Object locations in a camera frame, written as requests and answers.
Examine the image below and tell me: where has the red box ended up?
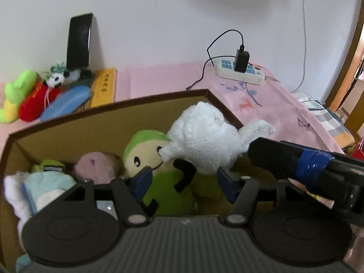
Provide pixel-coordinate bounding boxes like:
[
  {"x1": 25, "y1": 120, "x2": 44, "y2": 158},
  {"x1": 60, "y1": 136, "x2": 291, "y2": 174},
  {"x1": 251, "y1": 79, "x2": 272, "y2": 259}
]
[{"x1": 350, "y1": 138, "x2": 364, "y2": 160}]

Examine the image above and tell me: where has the brown cardboard box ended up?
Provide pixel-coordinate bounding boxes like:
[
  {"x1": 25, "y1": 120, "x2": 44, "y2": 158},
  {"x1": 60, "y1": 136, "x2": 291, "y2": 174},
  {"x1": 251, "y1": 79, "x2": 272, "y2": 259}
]
[{"x1": 0, "y1": 88, "x2": 246, "y2": 273}]

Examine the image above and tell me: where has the black charger cable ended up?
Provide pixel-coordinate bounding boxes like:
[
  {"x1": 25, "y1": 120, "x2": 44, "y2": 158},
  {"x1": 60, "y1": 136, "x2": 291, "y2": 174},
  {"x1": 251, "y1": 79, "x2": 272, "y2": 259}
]
[{"x1": 184, "y1": 29, "x2": 246, "y2": 92}]

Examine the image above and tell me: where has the light blue plush toy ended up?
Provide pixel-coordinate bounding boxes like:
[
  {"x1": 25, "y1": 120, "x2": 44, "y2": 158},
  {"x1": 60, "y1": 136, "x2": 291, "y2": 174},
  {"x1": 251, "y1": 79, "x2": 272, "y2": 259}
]
[{"x1": 4, "y1": 160, "x2": 76, "y2": 250}]

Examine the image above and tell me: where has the green avocado plush toy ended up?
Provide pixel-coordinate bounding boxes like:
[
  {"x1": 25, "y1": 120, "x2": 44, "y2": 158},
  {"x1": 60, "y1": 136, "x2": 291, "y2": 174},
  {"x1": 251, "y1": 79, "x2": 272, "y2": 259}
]
[{"x1": 122, "y1": 130, "x2": 196, "y2": 216}]

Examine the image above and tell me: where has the white plush toy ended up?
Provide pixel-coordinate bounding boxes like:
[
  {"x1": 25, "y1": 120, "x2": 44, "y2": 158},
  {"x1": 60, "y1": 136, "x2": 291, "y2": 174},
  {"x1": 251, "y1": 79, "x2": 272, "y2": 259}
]
[{"x1": 159, "y1": 102, "x2": 275, "y2": 174}]

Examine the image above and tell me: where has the white power strip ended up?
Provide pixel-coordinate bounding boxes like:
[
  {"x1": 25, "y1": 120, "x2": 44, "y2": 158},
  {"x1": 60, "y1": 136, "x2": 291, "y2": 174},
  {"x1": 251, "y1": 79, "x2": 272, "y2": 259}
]
[{"x1": 215, "y1": 58, "x2": 265, "y2": 85}]

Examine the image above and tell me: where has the small panda plush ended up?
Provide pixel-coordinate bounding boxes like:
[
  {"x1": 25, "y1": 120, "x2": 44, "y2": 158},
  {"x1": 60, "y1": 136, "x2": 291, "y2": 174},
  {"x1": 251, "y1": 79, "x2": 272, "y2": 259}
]
[{"x1": 43, "y1": 63, "x2": 80, "y2": 88}]

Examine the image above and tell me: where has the plaid folded blanket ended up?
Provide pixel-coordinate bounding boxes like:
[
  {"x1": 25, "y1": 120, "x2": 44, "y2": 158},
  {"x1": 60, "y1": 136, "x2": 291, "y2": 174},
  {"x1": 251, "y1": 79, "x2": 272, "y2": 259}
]
[{"x1": 293, "y1": 93, "x2": 355, "y2": 149}]

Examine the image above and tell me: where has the green yellow plush toy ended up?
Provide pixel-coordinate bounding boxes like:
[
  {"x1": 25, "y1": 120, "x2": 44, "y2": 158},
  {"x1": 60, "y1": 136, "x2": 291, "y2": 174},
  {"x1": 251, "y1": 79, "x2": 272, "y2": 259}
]
[{"x1": 1, "y1": 70, "x2": 38, "y2": 123}]

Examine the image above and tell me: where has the wooden door frame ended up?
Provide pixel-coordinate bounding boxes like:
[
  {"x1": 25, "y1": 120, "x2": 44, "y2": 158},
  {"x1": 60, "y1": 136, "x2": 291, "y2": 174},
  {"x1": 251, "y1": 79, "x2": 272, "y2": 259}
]
[{"x1": 325, "y1": 13, "x2": 363, "y2": 111}]

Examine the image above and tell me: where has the black smartphone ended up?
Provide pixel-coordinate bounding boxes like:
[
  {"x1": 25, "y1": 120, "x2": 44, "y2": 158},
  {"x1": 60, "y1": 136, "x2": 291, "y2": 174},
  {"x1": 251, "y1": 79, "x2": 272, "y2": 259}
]
[{"x1": 66, "y1": 13, "x2": 94, "y2": 70}]

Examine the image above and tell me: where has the yellow book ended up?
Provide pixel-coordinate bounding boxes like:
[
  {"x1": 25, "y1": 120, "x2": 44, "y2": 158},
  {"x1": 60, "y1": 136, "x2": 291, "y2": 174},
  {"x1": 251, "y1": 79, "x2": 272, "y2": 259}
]
[{"x1": 90, "y1": 67, "x2": 117, "y2": 108}]

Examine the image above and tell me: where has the red pepper plush toy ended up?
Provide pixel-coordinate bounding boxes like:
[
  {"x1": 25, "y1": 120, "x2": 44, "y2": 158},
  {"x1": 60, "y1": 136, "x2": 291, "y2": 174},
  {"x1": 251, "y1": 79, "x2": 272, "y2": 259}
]
[{"x1": 18, "y1": 81, "x2": 61, "y2": 122}]

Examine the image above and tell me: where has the white wall cable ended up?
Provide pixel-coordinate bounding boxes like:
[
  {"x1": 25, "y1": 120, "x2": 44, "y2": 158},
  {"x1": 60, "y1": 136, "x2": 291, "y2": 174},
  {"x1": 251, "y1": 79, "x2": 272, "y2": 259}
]
[{"x1": 289, "y1": 0, "x2": 308, "y2": 94}]

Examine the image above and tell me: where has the white gloved right hand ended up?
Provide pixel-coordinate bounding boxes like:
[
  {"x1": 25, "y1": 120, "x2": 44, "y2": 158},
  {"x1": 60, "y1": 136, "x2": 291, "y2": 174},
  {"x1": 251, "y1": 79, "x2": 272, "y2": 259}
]
[{"x1": 344, "y1": 224, "x2": 364, "y2": 272}]

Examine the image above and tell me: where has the pink deer-print bedsheet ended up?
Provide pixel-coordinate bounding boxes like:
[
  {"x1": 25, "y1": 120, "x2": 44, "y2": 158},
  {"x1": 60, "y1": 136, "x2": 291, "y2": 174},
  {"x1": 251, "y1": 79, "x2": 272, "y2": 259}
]
[{"x1": 115, "y1": 63, "x2": 355, "y2": 152}]

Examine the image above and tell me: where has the pink plush toy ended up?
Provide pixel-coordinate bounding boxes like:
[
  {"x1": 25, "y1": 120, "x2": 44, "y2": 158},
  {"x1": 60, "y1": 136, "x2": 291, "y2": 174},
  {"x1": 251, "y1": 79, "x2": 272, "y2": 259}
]
[{"x1": 73, "y1": 152, "x2": 121, "y2": 184}]

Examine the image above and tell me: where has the black charger plug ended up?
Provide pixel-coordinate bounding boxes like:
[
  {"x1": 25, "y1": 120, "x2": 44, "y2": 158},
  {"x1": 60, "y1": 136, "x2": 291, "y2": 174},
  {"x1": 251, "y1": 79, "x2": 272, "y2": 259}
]
[{"x1": 234, "y1": 44, "x2": 250, "y2": 73}]

